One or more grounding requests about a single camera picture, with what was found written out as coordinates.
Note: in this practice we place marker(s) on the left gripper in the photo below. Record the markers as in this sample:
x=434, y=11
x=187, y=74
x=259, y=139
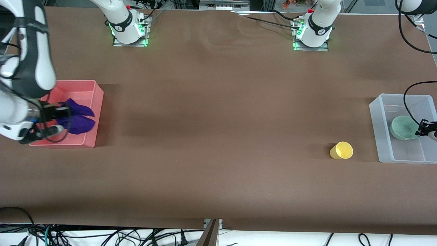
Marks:
x=424, y=128

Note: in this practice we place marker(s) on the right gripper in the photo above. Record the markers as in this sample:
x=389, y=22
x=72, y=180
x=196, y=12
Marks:
x=47, y=111

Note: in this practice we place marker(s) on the mint green bowl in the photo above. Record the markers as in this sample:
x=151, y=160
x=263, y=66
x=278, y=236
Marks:
x=403, y=128

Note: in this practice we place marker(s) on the purple cloth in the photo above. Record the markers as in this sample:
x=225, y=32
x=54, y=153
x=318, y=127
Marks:
x=80, y=123

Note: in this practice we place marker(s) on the yellow plastic cup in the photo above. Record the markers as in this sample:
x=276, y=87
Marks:
x=342, y=150

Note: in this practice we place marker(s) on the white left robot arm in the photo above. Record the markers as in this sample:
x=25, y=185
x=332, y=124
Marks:
x=319, y=24

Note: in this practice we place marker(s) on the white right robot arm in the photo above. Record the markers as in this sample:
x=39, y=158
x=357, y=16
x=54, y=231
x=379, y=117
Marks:
x=34, y=61

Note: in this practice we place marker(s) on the translucent clear plastic bin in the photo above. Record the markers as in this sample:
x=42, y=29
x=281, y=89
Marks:
x=382, y=130

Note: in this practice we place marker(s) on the pink plastic bin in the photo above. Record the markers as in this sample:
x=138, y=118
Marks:
x=88, y=95

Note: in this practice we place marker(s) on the colourful background clutter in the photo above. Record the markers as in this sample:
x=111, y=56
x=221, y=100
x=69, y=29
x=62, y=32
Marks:
x=295, y=3

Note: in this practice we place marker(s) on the wooden table leg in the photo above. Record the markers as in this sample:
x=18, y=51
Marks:
x=209, y=234

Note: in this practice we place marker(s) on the grey electronics box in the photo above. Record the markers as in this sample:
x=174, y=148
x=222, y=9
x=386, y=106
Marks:
x=223, y=4

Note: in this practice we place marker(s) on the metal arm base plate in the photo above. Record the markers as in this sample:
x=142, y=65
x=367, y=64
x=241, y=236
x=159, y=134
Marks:
x=309, y=49
x=117, y=42

